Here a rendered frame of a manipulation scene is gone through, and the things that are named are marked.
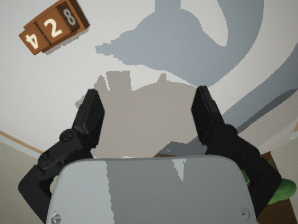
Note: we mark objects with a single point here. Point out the brown wooden digit cube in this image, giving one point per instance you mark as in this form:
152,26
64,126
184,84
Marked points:
58,23
34,38

